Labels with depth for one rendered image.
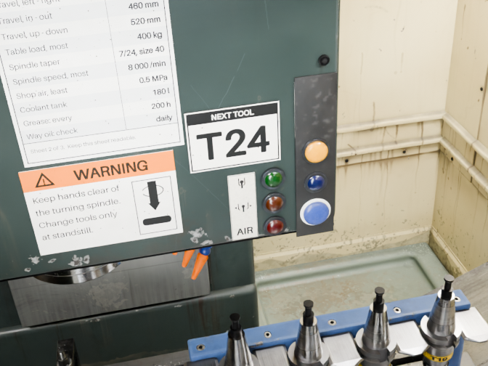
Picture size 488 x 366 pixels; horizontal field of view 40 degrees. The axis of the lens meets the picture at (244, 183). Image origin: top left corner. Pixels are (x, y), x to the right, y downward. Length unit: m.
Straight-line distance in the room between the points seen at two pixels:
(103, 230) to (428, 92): 1.42
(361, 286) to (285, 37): 1.57
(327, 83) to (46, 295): 1.08
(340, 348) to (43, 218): 0.55
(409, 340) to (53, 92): 0.70
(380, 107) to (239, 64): 1.33
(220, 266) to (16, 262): 0.96
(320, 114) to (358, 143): 1.30
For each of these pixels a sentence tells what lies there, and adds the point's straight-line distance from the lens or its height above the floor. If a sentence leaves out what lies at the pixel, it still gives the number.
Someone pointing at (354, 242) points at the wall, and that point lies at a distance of 2.21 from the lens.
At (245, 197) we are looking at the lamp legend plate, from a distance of 0.74.
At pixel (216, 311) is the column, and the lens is 1.74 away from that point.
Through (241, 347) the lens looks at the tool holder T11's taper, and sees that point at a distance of 1.01.
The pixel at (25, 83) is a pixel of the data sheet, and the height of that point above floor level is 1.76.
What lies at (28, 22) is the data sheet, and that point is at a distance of 0.64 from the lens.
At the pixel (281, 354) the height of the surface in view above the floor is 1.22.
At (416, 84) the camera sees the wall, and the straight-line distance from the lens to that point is 1.99.
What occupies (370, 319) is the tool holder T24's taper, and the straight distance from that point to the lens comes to 1.06.
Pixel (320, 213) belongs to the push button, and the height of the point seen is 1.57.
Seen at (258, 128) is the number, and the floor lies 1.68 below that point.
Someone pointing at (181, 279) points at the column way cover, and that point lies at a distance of 1.63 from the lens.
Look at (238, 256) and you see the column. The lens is 1.66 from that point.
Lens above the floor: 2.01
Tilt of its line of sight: 32 degrees down
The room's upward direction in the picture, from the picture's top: 4 degrees counter-clockwise
